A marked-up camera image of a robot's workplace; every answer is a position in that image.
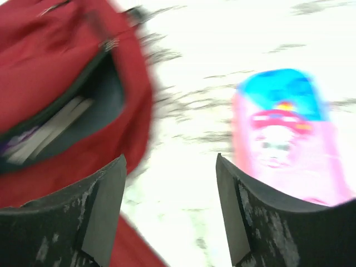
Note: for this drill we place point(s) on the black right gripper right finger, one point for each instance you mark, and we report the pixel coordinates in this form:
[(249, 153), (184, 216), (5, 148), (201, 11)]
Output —
[(265, 227)]

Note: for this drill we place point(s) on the orange purple Roald Dahl book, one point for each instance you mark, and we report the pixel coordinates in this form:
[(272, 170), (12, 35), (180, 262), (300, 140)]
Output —
[(32, 142)]

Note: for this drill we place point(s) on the pink blue pencil case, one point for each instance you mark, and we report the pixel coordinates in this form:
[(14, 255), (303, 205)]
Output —
[(283, 137)]

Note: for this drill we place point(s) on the red student backpack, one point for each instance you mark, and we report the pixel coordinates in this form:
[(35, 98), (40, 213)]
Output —
[(51, 53)]

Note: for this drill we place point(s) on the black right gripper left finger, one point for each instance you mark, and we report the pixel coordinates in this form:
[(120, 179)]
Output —
[(75, 226)]

